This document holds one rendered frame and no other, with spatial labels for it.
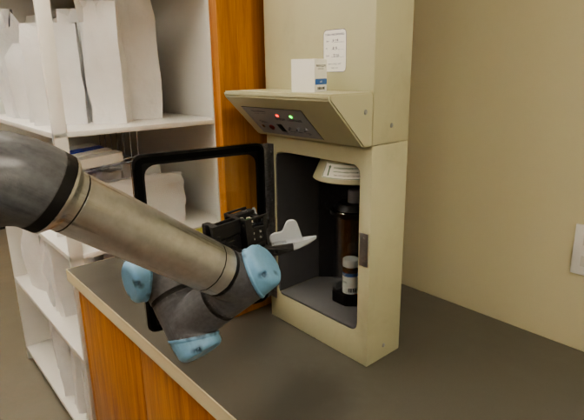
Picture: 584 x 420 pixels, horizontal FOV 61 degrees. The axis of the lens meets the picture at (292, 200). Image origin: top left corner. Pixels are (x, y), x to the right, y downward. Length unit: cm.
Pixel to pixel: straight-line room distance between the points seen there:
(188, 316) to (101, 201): 27
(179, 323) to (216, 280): 13
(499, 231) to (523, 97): 33
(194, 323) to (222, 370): 33
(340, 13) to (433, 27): 44
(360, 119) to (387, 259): 31
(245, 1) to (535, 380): 101
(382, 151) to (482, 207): 44
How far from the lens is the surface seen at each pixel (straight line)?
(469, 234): 137
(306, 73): 94
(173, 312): 81
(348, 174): 104
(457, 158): 134
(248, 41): 119
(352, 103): 88
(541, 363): 122
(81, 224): 59
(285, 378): 107
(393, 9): 97
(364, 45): 94
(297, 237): 94
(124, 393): 164
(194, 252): 66
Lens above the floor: 155
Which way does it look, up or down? 15 degrees down
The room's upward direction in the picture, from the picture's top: 1 degrees counter-clockwise
